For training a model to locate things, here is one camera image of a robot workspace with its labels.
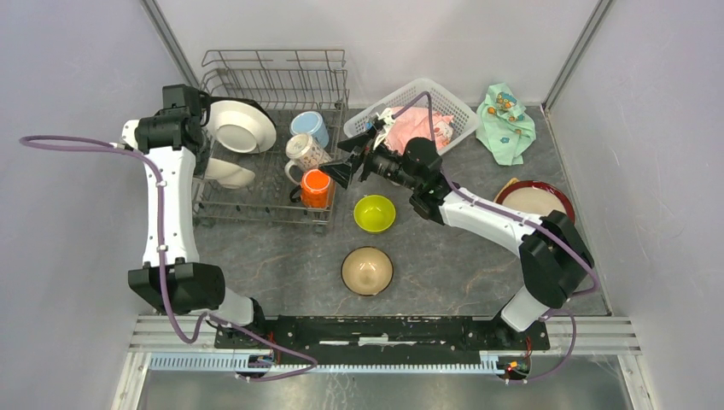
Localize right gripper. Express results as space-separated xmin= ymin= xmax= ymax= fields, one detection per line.
xmin=318 ymin=126 xmax=420 ymax=193

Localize white floral mug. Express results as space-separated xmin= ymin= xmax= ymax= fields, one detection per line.
xmin=284 ymin=133 xmax=332 ymax=185

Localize orange mug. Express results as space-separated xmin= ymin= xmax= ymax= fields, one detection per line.
xmin=289 ymin=169 xmax=335 ymax=209

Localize light blue cup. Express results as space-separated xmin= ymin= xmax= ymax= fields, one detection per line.
xmin=289 ymin=111 xmax=330 ymax=149

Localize cream plate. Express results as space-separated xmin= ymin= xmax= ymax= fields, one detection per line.
xmin=207 ymin=100 xmax=277 ymax=154

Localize white deep plate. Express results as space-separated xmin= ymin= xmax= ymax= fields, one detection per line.
xmin=204 ymin=158 xmax=255 ymax=190

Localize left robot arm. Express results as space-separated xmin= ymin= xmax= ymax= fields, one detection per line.
xmin=122 ymin=85 xmax=268 ymax=349

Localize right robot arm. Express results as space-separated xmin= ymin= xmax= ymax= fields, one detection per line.
xmin=319 ymin=130 xmax=597 ymax=349

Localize yellow-green bowl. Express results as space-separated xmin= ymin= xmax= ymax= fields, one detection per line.
xmin=353 ymin=195 xmax=397 ymax=234

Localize pink patterned cloth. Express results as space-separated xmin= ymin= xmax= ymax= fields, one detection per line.
xmin=385 ymin=107 xmax=455 ymax=154

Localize white plastic basket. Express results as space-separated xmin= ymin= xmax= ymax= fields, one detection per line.
xmin=343 ymin=79 xmax=482 ymax=155

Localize beige bowl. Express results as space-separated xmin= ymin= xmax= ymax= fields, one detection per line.
xmin=341 ymin=246 xmax=394 ymax=296

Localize green patterned cloth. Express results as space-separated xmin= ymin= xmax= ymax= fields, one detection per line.
xmin=476 ymin=83 xmax=536 ymax=166

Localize red rimmed plate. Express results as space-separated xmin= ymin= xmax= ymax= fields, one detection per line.
xmin=493 ymin=179 xmax=575 ymax=223

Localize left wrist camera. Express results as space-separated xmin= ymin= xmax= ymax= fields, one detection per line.
xmin=111 ymin=120 xmax=141 ymax=154

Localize metal wire dish rack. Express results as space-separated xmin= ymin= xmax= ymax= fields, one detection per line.
xmin=195 ymin=49 xmax=349 ymax=234

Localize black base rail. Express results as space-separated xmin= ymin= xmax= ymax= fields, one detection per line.
xmin=213 ymin=314 xmax=551 ymax=366

